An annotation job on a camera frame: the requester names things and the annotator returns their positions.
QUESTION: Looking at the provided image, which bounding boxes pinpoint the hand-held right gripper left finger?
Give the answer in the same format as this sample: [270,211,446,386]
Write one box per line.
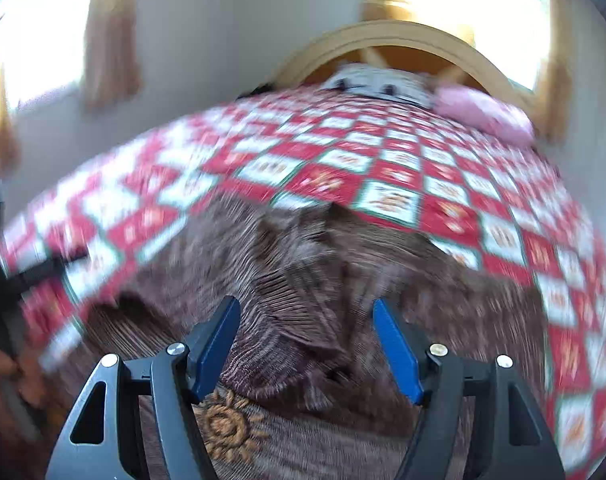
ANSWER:
[45,296,241,480]

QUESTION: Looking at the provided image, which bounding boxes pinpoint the bright window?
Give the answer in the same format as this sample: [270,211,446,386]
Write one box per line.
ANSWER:
[388,0,556,93]
[0,0,96,116]

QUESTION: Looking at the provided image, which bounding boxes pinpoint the red checkered printed blanket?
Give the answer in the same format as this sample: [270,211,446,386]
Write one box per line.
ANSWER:
[0,85,606,480]

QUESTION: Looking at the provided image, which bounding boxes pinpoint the grey patterned pillow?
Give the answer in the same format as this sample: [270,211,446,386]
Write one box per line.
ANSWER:
[320,64,436,108]

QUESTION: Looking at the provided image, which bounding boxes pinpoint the pink pillow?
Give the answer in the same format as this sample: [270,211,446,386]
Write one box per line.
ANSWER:
[433,85,536,146]

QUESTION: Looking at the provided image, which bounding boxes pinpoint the cream arched bed headboard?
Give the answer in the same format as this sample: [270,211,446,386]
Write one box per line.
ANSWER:
[273,20,536,116]

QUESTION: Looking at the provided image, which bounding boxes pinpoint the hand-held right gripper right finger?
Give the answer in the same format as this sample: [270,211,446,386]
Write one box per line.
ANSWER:
[373,299,566,480]

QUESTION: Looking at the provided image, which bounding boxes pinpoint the brown knit sweater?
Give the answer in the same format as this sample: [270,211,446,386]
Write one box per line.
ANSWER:
[48,192,549,480]

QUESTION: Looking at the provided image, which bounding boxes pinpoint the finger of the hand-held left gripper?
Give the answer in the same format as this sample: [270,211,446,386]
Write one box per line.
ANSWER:
[10,255,90,296]

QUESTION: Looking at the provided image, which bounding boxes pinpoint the dark object beside bed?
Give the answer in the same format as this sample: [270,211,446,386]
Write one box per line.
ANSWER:
[237,82,280,100]

